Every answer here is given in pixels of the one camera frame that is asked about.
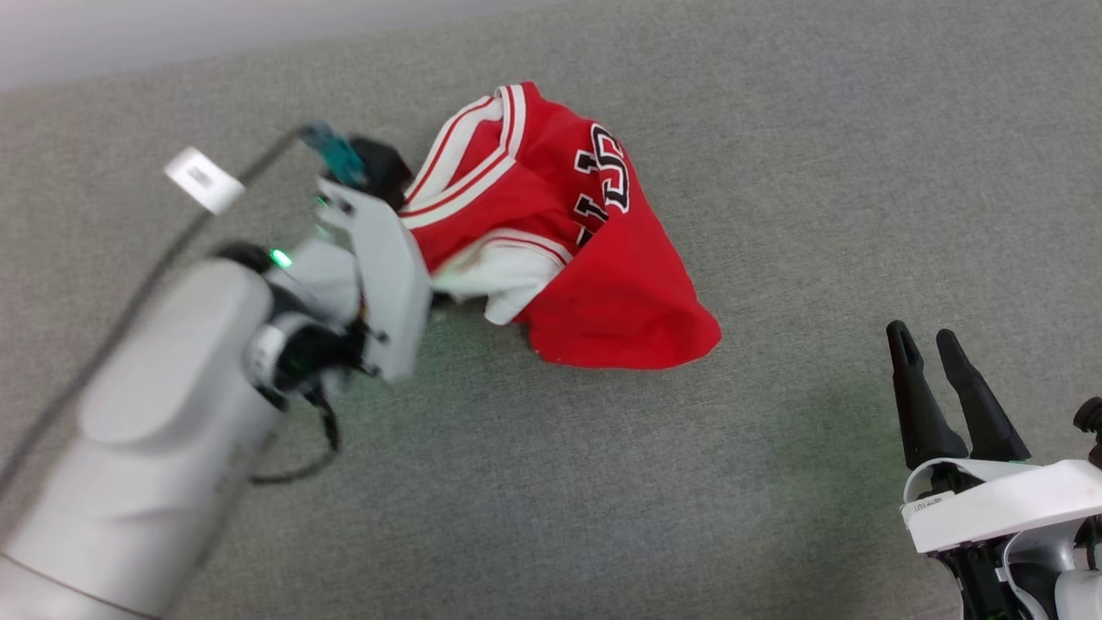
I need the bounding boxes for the white cable label tag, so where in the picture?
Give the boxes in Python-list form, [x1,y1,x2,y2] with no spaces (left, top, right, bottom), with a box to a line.
[164,146,246,215]

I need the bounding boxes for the teal camera cable plug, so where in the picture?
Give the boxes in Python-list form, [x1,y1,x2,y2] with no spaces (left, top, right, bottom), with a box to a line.
[300,122,368,188]

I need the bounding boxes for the red basketball jersey white trim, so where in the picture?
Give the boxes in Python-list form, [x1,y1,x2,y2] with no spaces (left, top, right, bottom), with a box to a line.
[400,82,723,372]

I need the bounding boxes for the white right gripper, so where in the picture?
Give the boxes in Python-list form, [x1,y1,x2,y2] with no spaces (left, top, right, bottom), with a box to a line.
[886,320,1102,555]

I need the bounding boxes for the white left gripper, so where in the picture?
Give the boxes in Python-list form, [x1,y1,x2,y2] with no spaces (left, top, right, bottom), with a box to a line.
[315,177,433,383]

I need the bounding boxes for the thin grey camera cable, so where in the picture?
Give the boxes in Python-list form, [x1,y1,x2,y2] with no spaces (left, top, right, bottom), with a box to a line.
[0,125,315,500]

